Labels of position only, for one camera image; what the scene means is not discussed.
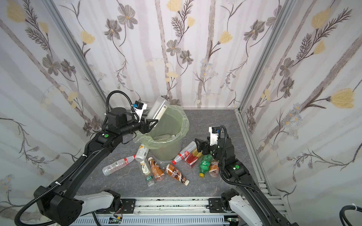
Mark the green soda bottle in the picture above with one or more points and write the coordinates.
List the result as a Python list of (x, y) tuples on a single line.
[(205, 165)]

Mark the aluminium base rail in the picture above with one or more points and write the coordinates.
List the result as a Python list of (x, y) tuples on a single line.
[(169, 206)]

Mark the small green-label clear bottle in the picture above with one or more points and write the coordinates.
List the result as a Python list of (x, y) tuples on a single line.
[(150, 180)]

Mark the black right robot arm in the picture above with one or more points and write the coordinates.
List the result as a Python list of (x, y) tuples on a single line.
[(249, 203)]

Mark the brown tea bottle left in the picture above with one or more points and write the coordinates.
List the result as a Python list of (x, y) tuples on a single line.
[(156, 170)]

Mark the white bottle yellow arrow label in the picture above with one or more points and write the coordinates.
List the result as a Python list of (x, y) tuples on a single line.
[(141, 153)]

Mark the brown milk-tea bottle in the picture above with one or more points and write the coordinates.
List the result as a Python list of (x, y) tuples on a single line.
[(214, 169)]

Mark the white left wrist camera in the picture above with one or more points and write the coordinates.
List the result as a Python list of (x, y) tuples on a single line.
[(139, 108)]

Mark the small clear cream-label bottle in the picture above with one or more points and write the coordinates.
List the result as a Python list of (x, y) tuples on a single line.
[(145, 169)]

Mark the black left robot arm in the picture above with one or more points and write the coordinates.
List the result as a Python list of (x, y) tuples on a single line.
[(57, 201)]

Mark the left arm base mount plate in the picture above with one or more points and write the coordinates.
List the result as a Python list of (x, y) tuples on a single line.
[(125, 206)]

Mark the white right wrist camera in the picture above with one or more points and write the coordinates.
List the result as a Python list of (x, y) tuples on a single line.
[(214, 135)]

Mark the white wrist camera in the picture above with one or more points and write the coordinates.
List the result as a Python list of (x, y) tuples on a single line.
[(139, 108), (214, 135)]

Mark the white bottle red label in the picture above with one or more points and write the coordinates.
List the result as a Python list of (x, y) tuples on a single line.
[(185, 152)]

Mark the clear water bottle red cap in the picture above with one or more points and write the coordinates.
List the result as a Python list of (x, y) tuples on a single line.
[(119, 164)]

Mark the brown coffee bottle centre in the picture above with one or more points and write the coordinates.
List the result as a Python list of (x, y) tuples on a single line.
[(173, 172)]

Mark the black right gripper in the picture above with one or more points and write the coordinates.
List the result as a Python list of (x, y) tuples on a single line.
[(206, 145)]

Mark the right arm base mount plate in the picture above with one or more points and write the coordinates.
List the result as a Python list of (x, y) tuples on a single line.
[(216, 205)]

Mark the red yellow juice bottle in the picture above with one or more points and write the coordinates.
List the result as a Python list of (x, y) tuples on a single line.
[(192, 158)]

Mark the clear square plastic bottle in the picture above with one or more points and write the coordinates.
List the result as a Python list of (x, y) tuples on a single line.
[(158, 109)]

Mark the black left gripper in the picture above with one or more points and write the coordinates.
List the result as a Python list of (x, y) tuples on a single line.
[(143, 125)]

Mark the green plastic bin liner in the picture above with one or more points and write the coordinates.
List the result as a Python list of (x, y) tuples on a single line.
[(174, 121)]

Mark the white slotted cable duct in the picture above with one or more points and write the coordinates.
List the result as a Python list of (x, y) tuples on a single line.
[(163, 221)]

